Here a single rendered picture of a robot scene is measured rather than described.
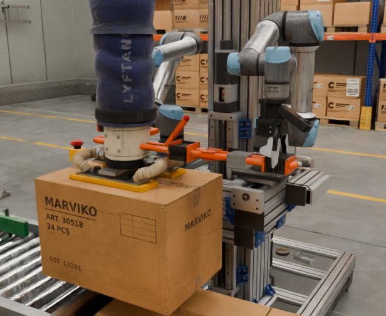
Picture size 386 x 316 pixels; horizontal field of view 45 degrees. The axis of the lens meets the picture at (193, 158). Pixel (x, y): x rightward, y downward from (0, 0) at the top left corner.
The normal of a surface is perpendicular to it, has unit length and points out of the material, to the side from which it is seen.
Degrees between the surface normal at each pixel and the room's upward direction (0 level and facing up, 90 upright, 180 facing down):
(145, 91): 74
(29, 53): 90
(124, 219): 89
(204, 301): 0
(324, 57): 90
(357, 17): 89
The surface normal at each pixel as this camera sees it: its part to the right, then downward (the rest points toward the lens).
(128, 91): 0.36, -0.07
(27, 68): 0.84, 0.13
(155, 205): -0.50, 0.21
